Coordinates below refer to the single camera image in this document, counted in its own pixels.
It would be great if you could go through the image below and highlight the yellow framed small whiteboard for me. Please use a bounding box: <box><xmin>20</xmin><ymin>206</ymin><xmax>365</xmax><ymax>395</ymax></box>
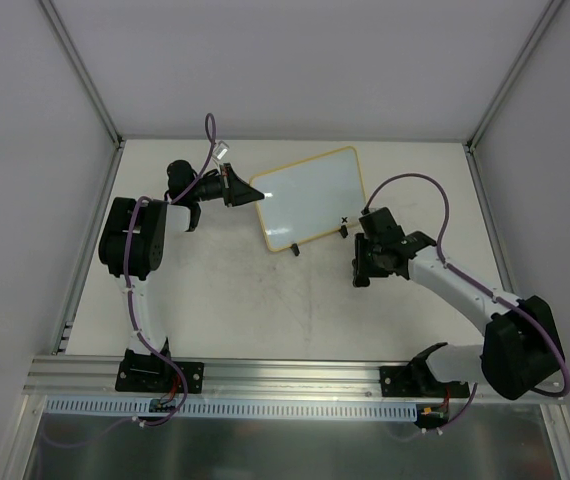
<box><xmin>249</xmin><ymin>146</ymin><xmax>366</xmax><ymax>253</ymax></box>

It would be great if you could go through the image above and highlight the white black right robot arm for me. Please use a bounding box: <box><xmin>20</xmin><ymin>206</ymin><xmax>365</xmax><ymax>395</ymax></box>
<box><xmin>352</xmin><ymin>208</ymin><xmax>570</xmax><ymax>400</ymax></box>

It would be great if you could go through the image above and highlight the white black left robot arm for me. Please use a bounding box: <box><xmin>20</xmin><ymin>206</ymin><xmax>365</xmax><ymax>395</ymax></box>
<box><xmin>98</xmin><ymin>160</ymin><xmax>265</xmax><ymax>396</ymax></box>

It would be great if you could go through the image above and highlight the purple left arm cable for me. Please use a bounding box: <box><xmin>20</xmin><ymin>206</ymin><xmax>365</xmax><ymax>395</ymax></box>
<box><xmin>39</xmin><ymin>112</ymin><xmax>216</xmax><ymax>449</ymax></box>

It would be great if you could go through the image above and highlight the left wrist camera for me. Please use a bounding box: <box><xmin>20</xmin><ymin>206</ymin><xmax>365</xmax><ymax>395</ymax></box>
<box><xmin>212</xmin><ymin>141</ymin><xmax>230</xmax><ymax>162</ymax></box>

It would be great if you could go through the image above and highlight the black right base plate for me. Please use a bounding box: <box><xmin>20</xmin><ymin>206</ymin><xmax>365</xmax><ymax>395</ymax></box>
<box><xmin>379</xmin><ymin>364</ymin><xmax>471</xmax><ymax>399</ymax></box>

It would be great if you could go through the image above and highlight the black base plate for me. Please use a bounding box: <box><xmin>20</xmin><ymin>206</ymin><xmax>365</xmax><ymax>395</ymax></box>
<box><xmin>379</xmin><ymin>364</ymin><xmax>471</xmax><ymax>399</ymax></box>
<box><xmin>115</xmin><ymin>350</ymin><xmax>205</xmax><ymax>394</ymax></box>

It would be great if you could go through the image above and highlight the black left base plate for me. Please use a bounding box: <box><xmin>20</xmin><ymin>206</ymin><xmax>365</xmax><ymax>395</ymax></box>
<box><xmin>115</xmin><ymin>350</ymin><xmax>205</xmax><ymax>394</ymax></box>

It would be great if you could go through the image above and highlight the left aluminium frame post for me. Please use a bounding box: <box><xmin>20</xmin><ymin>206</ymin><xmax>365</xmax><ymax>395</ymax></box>
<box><xmin>36</xmin><ymin>0</ymin><xmax>122</xmax><ymax>147</ymax></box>

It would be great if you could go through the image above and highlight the aluminium frame post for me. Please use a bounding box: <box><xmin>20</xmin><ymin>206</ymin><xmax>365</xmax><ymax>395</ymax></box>
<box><xmin>466</xmin><ymin>0</ymin><xmax>565</xmax><ymax>153</ymax></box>
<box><xmin>36</xmin><ymin>0</ymin><xmax>122</xmax><ymax>147</ymax></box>

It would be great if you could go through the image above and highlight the right aluminium frame post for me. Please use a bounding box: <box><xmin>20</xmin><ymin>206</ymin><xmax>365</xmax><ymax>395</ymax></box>
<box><xmin>466</xmin><ymin>0</ymin><xmax>565</xmax><ymax>153</ymax></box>

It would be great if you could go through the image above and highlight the aluminium mounting rail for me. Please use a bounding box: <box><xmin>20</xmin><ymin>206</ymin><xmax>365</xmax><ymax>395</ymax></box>
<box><xmin>22</xmin><ymin>353</ymin><xmax>564</xmax><ymax>401</ymax></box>

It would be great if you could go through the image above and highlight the white slotted cable duct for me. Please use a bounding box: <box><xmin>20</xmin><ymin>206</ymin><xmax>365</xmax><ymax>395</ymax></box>
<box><xmin>44</xmin><ymin>396</ymin><xmax>418</xmax><ymax>423</ymax></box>

